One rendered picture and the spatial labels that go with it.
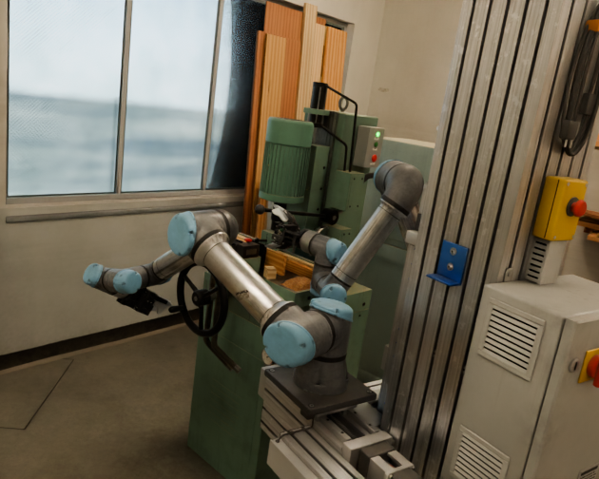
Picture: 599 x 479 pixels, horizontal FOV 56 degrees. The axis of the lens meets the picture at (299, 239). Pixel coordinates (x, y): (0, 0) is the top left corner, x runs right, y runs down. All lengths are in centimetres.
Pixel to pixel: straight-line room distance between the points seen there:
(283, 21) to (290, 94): 46
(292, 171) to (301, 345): 92
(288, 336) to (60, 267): 205
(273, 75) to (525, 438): 290
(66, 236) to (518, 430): 248
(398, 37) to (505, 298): 369
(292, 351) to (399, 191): 58
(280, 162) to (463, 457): 122
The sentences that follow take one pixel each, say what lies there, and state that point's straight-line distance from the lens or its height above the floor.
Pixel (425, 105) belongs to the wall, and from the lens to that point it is 452.
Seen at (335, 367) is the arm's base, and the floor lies 89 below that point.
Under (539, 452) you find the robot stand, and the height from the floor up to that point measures 96.
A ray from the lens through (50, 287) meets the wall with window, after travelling 321.
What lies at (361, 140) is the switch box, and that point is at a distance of 227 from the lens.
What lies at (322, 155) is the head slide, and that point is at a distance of 221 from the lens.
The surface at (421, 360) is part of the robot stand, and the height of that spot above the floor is 97.
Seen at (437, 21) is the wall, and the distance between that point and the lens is 458.
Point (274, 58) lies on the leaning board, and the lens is 371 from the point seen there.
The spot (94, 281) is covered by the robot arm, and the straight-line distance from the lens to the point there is 190.
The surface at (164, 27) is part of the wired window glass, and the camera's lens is 341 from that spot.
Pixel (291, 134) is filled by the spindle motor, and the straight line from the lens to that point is 207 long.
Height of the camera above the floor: 155
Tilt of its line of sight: 14 degrees down
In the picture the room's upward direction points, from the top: 8 degrees clockwise
